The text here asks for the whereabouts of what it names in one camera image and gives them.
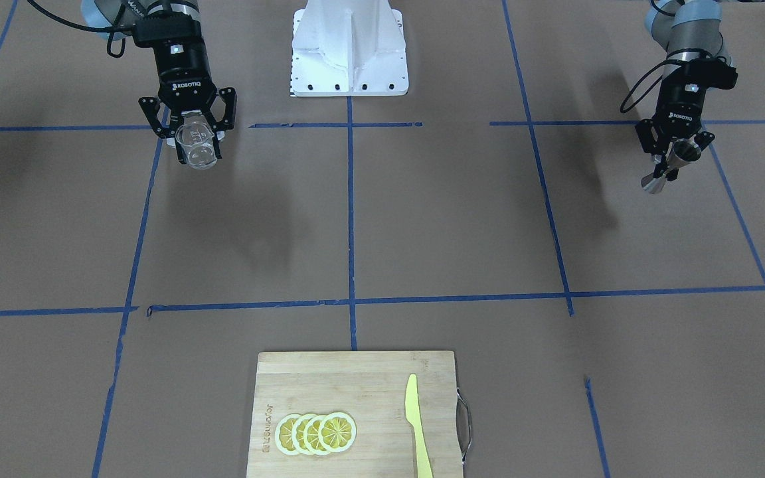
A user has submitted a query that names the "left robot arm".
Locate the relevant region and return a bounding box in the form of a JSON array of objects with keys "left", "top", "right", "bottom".
[{"left": 635, "top": 1, "right": 738, "bottom": 194}]

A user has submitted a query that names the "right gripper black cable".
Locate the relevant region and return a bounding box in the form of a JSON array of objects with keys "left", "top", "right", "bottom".
[{"left": 27, "top": 0, "right": 144, "bottom": 57}]

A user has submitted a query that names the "steel measuring jigger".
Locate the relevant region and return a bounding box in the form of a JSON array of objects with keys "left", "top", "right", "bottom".
[{"left": 640, "top": 139, "right": 703, "bottom": 194}]

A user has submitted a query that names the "clear glass shaker cup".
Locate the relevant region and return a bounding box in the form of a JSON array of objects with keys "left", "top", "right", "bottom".
[{"left": 174, "top": 111, "right": 218, "bottom": 171}]

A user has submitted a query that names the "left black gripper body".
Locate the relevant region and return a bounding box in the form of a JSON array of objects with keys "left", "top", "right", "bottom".
[{"left": 651, "top": 56, "right": 738, "bottom": 144}]

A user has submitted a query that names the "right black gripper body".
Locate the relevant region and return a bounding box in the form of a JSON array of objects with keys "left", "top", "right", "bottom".
[{"left": 133, "top": 17, "right": 216, "bottom": 117}]

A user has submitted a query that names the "yellow plastic knife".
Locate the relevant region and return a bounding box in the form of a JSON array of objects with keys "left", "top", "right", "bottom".
[{"left": 404, "top": 373, "right": 434, "bottom": 477}]

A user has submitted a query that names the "lemon slice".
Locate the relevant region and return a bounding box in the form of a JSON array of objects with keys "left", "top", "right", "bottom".
[
  {"left": 318, "top": 412, "right": 357, "bottom": 453},
  {"left": 276, "top": 414, "right": 300, "bottom": 456},
  {"left": 303, "top": 415, "right": 330, "bottom": 456},
  {"left": 290, "top": 414, "right": 315, "bottom": 455}
]

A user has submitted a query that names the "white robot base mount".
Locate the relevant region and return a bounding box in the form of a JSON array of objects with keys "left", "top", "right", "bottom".
[{"left": 290, "top": 1, "right": 410, "bottom": 97}]

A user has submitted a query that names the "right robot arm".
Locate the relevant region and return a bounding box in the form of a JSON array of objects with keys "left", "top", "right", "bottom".
[{"left": 81, "top": 1, "right": 237, "bottom": 170}]

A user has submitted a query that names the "bamboo cutting board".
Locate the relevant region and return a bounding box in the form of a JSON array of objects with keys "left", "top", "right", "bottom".
[{"left": 246, "top": 351, "right": 464, "bottom": 477}]

